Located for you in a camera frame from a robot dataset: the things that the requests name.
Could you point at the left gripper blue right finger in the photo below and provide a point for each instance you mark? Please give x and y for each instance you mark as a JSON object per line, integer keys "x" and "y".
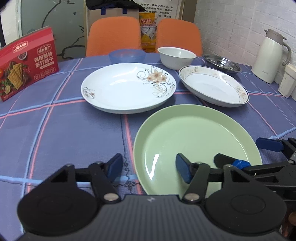
{"x": 196, "y": 176}

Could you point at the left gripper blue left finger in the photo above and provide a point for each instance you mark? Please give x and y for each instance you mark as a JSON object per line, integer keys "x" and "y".
{"x": 102, "y": 177}

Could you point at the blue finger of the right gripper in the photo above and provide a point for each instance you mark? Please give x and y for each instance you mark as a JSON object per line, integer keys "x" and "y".
{"x": 269, "y": 144}
{"x": 220, "y": 160}

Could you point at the green plate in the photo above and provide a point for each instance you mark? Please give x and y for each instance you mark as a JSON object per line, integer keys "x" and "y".
{"x": 198, "y": 132}

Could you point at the white gold-rimmed plate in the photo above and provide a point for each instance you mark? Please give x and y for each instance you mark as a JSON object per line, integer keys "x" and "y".
{"x": 214, "y": 86}

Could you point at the large white floral plate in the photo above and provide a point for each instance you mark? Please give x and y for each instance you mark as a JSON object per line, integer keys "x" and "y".
{"x": 128, "y": 88}

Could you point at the stainless steel bowl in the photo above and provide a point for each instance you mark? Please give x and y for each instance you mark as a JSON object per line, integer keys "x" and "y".
{"x": 221, "y": 64}

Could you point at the white bowl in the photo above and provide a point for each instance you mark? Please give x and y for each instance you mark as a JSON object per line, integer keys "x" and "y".
{"x": 175, "y": 58}

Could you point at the blue plastic bowl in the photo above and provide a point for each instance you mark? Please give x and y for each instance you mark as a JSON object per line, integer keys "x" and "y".
{"x": 127, "y": 56}

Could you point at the white cup with lid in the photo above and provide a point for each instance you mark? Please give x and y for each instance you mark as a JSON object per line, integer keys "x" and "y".
{"x": 288, "y": 82}

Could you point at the blue plaid tablecloth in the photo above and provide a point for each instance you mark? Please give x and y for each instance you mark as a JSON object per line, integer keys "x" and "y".
{"x": 49, "y": 124}

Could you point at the white thermos jug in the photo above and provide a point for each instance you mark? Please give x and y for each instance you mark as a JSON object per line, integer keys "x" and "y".
{"x": 269, "y": 56}

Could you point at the right orange chair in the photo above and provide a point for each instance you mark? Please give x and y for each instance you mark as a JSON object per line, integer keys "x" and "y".
{"x": 180, "y": 34}

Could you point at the orange chair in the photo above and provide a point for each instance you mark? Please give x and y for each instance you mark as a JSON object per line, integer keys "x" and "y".
{"x": 180, "y": 34}
{"x": 113, "y": 33}

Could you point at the red cracker box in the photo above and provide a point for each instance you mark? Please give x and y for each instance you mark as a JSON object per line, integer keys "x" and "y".
{"x": 26, "y": 61}

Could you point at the left orange chair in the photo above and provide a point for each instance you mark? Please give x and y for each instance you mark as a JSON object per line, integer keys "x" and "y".
{"x": 113, "y": 33}

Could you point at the yellow snack bag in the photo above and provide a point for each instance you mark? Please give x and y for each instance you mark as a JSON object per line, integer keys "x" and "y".
{"x": 148, "y": 26}

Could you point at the cardboard box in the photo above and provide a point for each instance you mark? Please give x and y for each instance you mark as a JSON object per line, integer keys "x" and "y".
{"x": 90, "y": 16}

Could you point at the black cloth on box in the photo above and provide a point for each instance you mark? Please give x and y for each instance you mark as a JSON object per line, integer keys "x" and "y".
{"x": 107, "y": 4}

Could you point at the wall poster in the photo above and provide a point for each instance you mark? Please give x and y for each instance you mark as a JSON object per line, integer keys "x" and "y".
{"x": 172, "y": 9}

